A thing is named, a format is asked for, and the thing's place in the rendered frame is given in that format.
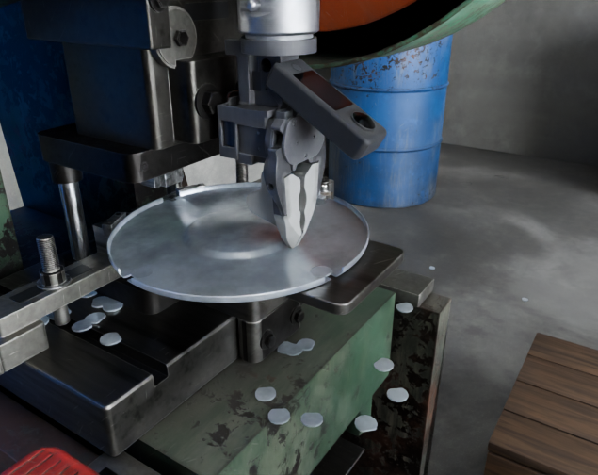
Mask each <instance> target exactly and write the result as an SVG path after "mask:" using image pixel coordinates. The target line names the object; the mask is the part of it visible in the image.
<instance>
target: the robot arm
mask: <svg viewBox="0 0 598 475"><path fill-rule="evenodd" d="M319 12H320V0H237V19H238V30H239V32H240V33H242V34H245V37H241V38H240V40H235V39H228V40H225V55H236V63H237V82H238V90H233V91H230V92H228V94H227V97H226V103H224V104H220V105H217V108H218V136H219V150H220V156H223V157H228V158H232V159H235V162H237V163H242V164H247V165H254V164H256V163H258V162H260V163H265V164H264V168H263V171H262V174H261V188H260V189H258V190H256V191H254V192H251V193H249V194H248V195H247V197H246V204H247V207H248V209H249V211H250V212H251V213H253V214H255V215H257V216H258V217H260V218H262V219H264V220H266V221H268V222H270V223H272V224H274V225H275V226H277V229H278V230H279V233H280V235H281V238H282V240H283V242H284V243H285V244H286V246H287V247H288V248H291V249H293V248H294V247H296V246H298V245H299V243H300V241H301V239H302V238H303V236H304V234H305V233H306V230H307V228H308V225H309V222H310V220H311V218H312V215H313V212H314V209H315V203H316V198H317V197H318V195H319V191H320V187H321V183H322V178H323V173H324V169H325V161H326V146H325V137H326V138H327V139H329V140H330V141H331V142H332V143H333V144H334V145H336V146H337V147H338V148H339V149H340V150H342V151H343V152H344V153H345V154H346V155H347V156H349V157H350V158H351V159H353V160H358V159H360V158H362V157H364V156H366V155H368V154H370V153H371V152H373V151H375V150H377V149H378V148H379V146H380V144H381V143H382V141H383V140H384V138H385V137H386V134H387V132H386V129H385V128H384V127H383V126H381V125H380V124H379V123H378V122H376V121H375V120H374V119H373V118H371V117H370V116H369V115H368V114H367V113H365V112H364V111H363V110H362V109H361V108H359V107H358V106H357V105H355V104H354V103H353V102H352V101H351V100H349V99H348V98H347V97H346V96H345V95H344V94H343V93H342V92H341V91H339V90H338V89H337V88H336V87H334V86H333V85H332V84H331V83H330V82H328V81H327V80H326V79H325V78H323V77H322V76H321V75H320V74H318V73H317V72H316V71H315V70H314V69H312V68H311V67H310V66H309V65H307V64H306V63H305V62H304V61H303V60H301V59H299V55H308V54H312V53H315V52H316V50H317V37H316V36H313V34H315V33H316V32H317V31H318V30H319ZM231 92H233V93H234V94H233V97H230V98H229V95H230V93H231ZM236 92H237V93H238V95H237V96H235V93H236ZM237 105H238V106H237ZM223 128H224V137H223ZM224 144H225V145H224Z"/></svg>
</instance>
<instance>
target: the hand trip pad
mask: <svg viewBox="0 0 598 475"><path fill-rule="evenodd" d="M0 475H100V474H99V473H97V472H96V471H94V470H93V469H91V468H90V467H88V466H86V465H85V464H83V463H82V462H80V461H79V460H77V459H76V458H74V457H73V456H71V455H70V454H69V453H67V452H66V451H65V450H63V449H60V448H57V447H41V448H39V449H37V450H34V451H32V452H30V453H28V454H27V456H25V457H24V458H22V459H21V460H20V461H18V462H17V463H15V464H14V465H12V466H11V467H9V468H8V469H6V470H5V471H4V472H2V473H1V474H0Z"/></svg>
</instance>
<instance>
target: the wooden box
mask: <svg viewBox="0 0 598 475"><path fill-rule="evenodd" d="M483 475H598V350H594V349H592V348H588V347H585V346H582V345H578V344H575V343H573V342H569V341H566V340H562V339H559V338H556V337H552V336H548V335H544V334H541V333H536V336H535V338H534V340H533V342H532V345H531V347H530V349H529V351H528V354H527V356H526V358H525V361H524V363H523V365H522V368H521V370H520V372H519V374H518V377H517V379H516V381H515V383H514V386H513V388H512V390H511V391H510V394H509V397H508V400H507V402H506V404H505V406H504V409H503V411H502V413H501V415H500V418H499V420H498V421H497V423H496V426H495V428H494V430H493V434H492V436H491V438H490V441H489V444H488V454H487V459H486V465H485V469H484V474H483Z"/></svg>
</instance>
